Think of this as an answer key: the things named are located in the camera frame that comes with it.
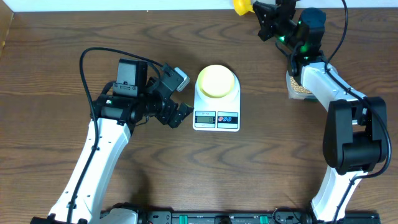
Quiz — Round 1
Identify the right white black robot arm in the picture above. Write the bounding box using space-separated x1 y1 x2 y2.
252 1 392 223

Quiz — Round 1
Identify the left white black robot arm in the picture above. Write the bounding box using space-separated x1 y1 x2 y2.
31 58 193 223

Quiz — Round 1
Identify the yellow plastic bowl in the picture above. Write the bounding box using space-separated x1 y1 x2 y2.
197 65 235 98

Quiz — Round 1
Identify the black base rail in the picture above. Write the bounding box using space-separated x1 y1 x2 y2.
99 199 381 224

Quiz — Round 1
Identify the yellow plastic scoop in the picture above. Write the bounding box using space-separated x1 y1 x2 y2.
233 0 254 16

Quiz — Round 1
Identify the white digital kitchen scale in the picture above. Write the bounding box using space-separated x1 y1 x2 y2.
192 73 241 132

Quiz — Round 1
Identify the clear container of soybeans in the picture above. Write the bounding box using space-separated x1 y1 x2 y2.
286 72 316 100

